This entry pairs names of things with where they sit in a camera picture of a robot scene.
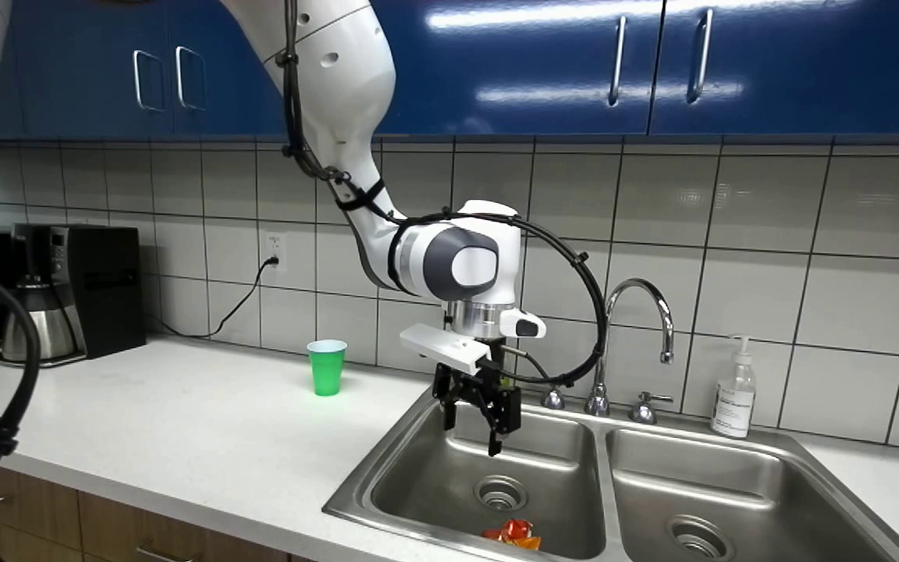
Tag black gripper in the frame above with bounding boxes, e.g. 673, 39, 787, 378
435, 365, 522, 456

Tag white wall outlet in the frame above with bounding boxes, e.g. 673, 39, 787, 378
262, 235, 283, 278

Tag green plastic cup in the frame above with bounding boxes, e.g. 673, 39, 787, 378
307, 342, 347, 396

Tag clear pump soap bottle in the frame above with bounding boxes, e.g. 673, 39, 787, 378
711, 342, 756, 438

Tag wooden lower cabinets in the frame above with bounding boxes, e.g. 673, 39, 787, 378
0, 469, 297, 562

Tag orange snack packet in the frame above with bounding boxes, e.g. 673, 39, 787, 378
486, 519, 543, 551

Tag stainless steel double sink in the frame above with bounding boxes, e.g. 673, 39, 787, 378
325, 396, 899, 562

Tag blue upper cabinets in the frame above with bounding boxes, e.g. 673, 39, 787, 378
0, 0, 899, 143

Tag right chrome faucet handle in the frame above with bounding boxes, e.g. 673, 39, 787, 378
628, 392, 658, 426

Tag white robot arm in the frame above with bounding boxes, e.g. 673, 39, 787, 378
0, 0, 546, 459

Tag chrome gooseneck faucet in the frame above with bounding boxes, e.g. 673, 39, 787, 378
582, 275, 681, 418

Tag black coffee maker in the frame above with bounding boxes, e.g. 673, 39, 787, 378
14, 225, 146, 362

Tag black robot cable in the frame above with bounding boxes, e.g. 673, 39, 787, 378
278, 0, 610, 392

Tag black power cord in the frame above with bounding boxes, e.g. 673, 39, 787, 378
208, 254, 283, 342

